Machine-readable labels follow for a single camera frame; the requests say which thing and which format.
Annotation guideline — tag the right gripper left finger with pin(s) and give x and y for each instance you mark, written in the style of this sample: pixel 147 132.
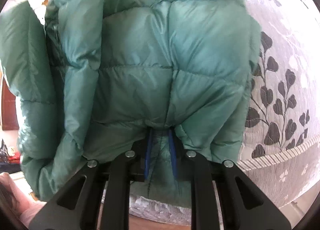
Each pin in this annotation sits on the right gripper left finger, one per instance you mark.
pixel 97 196

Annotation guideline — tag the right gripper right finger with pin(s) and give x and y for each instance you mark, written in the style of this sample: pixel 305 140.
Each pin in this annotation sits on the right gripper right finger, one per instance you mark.
pixel 222 196

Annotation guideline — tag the teal puffer jacket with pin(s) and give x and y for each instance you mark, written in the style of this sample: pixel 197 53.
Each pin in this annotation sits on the teal puffer jacket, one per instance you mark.
pixel 96 74

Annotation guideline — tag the grey floral quilted bedspread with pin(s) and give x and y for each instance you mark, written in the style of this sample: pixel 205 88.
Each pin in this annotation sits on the grey floral quilted bedspread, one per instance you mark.
pixel 280 143

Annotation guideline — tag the dark red wooden furniture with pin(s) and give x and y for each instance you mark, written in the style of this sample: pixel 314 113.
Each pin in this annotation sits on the dark red wooden furniture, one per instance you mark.
pixel 8 108

